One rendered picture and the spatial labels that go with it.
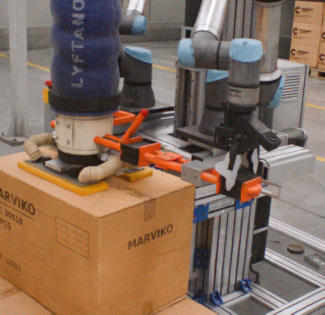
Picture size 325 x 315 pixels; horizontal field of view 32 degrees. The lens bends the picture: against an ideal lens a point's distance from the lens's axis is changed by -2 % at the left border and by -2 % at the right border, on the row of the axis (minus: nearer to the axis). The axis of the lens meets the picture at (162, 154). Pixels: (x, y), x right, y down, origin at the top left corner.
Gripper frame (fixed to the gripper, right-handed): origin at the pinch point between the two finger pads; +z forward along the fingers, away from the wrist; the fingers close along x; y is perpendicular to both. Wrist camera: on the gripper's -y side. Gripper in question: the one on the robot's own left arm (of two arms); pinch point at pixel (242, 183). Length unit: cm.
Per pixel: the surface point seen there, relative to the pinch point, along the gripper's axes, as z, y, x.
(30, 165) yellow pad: 11, 71, 14
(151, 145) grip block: -2.7, 31.4, 0.3
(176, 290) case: 49, 30, -13
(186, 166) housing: -1.3, 15.5, 3.4
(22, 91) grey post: 60, 369, -181
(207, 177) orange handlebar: -0.1, 8.4, 3.4
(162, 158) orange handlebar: -1.2, 24.2, 3.4
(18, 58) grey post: 29, 369, -178
